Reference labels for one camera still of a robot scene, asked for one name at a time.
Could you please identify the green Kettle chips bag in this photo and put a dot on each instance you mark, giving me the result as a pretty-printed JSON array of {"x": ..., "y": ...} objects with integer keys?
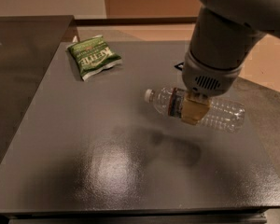
[{"x": 93, "y": 56}]

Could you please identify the dark blue snack packet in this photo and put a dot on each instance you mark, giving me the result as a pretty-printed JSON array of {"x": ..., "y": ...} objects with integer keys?
[{"x": 179, "y": 66}]

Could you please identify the clear plastic water bottle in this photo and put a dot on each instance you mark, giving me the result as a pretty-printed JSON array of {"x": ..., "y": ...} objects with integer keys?
[{"x": 224, "y": 115}]

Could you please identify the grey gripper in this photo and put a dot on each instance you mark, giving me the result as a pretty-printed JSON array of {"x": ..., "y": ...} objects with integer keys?
[{"x": 205, "y": 78}]

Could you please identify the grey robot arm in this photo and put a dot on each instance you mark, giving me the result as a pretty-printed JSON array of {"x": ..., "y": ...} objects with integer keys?
[{"x": 224, "y": 34}]

